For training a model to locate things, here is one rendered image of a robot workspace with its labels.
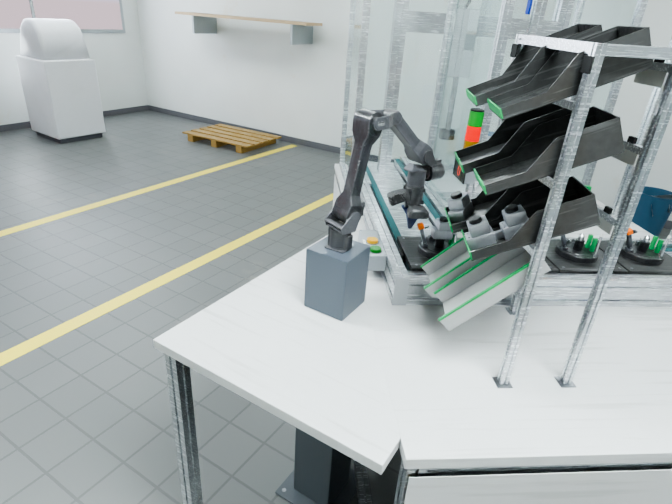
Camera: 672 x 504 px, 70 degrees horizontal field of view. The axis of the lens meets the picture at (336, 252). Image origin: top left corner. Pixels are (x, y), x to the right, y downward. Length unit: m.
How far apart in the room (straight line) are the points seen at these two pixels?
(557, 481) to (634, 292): 0.80
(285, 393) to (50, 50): 6.03
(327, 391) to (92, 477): 1.29
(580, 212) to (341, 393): 0.68
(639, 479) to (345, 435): 0.69
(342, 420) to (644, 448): 0.67
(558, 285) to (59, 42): 6.21
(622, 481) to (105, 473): 1.79
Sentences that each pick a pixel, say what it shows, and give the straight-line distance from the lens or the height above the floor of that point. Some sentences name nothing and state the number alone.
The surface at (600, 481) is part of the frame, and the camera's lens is 1.34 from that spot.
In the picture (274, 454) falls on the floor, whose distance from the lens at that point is 2.20.
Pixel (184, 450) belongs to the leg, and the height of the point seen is 0.45.
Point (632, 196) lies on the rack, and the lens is 1.18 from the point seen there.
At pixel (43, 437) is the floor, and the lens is 2.49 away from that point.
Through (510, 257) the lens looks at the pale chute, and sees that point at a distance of 1.30.
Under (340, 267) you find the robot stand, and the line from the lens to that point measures 1.34.
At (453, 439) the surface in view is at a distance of 1.15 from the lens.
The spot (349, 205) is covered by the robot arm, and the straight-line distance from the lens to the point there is 1.34.
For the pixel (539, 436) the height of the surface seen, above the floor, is 0.86.
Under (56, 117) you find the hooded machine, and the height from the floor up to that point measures 0.33.
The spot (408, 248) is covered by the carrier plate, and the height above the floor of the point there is 0.97.
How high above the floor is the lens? 1.68
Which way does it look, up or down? 27 degrees down
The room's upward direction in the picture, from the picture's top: 4 degrees clockwise
